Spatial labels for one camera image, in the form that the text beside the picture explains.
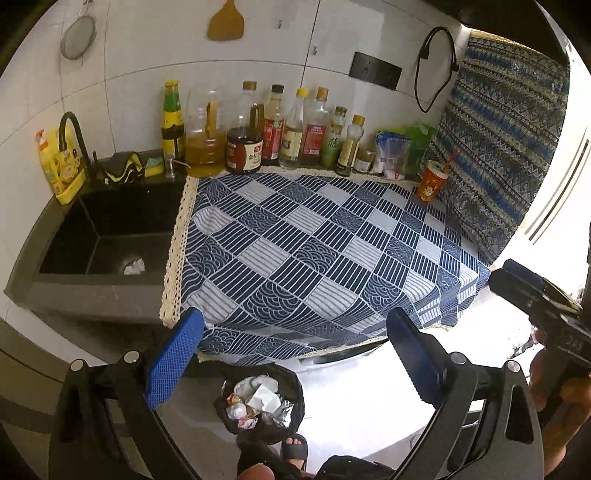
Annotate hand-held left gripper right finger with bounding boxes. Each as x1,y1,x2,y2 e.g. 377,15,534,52
386,307,543,480

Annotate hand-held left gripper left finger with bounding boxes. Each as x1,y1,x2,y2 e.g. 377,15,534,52
48,307,206,480

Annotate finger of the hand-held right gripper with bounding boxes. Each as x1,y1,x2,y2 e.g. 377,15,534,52
488,270,578,322
503,258,583,308

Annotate white tissue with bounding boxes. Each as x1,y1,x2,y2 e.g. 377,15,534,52
247,385,281,411

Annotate black bagged trash bin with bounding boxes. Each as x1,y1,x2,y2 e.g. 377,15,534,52
213,362,306,446

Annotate person's right hand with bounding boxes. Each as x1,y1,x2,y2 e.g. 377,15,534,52
529,329,591,476

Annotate white appliance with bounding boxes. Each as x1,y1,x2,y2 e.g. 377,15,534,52
522,124,591,259

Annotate person's black clothing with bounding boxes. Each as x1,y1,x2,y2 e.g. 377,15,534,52
236,440,393,480

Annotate orange cup with straw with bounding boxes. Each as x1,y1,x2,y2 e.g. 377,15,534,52
417,148,459,204

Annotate blue patterned woven cloth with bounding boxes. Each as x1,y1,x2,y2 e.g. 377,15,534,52
425,31,571,264

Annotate person's bare knee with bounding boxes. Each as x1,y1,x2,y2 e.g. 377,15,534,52
236,463,278,480

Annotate grey sink cabinet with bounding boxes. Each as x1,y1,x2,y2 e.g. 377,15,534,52
0,295,218,462

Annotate black kitchen sink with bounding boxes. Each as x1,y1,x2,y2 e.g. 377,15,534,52
4,178,192,324

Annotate person's foot in black sandal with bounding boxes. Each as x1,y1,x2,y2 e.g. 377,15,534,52
281,433,309,472

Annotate blue white checkered tablecloth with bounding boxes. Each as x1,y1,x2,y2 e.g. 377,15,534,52
159,166,491,367

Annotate black yellow cloth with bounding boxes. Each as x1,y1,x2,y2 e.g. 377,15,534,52
100,151,146,183

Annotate large clear oil jug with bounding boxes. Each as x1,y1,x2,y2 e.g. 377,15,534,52
185,83,228,178

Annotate soy sauce jug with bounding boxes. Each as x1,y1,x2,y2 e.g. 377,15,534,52
225,80,265,175

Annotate olive yellow-capped bottle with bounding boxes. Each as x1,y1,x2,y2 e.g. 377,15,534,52
335,114,366,177

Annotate yellow dish soap bottle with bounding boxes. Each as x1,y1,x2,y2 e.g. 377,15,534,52
37,124,88,206

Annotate green label bottle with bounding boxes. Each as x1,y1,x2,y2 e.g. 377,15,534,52
322,106,348,169

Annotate green glass bottle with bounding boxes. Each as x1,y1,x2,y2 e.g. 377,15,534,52
161,80,185,162

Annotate clear yellow-capped bottle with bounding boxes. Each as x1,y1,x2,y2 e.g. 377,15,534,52
279,88,309,170

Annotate dark-capped red label bottle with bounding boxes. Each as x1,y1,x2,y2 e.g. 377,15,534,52
262,84,286,167

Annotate black faucet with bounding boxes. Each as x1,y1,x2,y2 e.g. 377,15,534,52
58,112,105,183

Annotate metal mesh strainer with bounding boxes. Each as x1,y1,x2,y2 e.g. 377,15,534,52
60,2,98,61

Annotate wooden spatula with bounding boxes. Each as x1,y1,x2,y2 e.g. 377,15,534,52
206,0,246,42

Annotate black power cable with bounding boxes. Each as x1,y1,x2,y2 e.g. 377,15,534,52
413,26,460,114

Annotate black wall socket panel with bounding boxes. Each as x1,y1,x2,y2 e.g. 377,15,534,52
349,52,403,90

